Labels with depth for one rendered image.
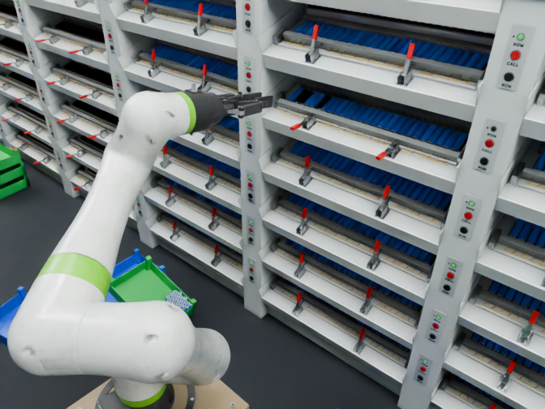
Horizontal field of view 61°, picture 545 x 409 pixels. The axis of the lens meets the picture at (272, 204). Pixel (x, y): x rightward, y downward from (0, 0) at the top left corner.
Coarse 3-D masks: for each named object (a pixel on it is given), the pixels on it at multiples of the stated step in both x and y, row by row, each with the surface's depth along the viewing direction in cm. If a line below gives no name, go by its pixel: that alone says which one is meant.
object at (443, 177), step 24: (288, 96) 146; (264, 120) 142; (288, 120) 138; (312, 144) 135; (336, 144) 128; (360, 144) 125; (384, 168) 122; (408, 168) 117; (432, 168) 114; (456, 168) 113
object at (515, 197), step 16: (528, 144) 111; (544, 144) 109; (528, 160) 110; (544, 160) 106; (512, 176) 105; (528, 176) 105; (544, 176) 103; (512, 192) 105; (528, 192) 104; (544, 192) 102; (496, 208) 107; (512, 208) 104; (528, 208) 101; (544, 208) 100; (544, 224) 102
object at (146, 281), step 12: (144, 264) 198; (120, 276) 190; (132, 276) 197; (144, 276) 198; (156, 276) 200; (120, 288) 191; (132, 288) 193; (144, 288) 194; (156, 288) 195; (168, 288) 197; (120, 300) 185; (132, 300) 189; (144, 300) 190; (192, 300) 186; (192, 312) 191
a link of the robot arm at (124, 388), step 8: (120, 384) 109; (128, 384) 108; (136, 384) 108; (144, 384) 109; (152, 384) 111; (160, 384) 113; (120, 392) 111; (128, 392) 110; (136, 392) 110; (144, 392) 110; (152, 392) 112; (160, 392) 115; (128, 400) 111; (136, 400) 111; (144, 400) 112; (152, 400) 114
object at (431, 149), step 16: (304, 112) 136; (320, 112) 133; (336, 128) 130; (352, 128) 128; (368, 128) 125; (384, 144) 122; (400, 144) 121; (416, 144) 117; (432, 144) 116; (432, 160) 115; (448, 160) 114
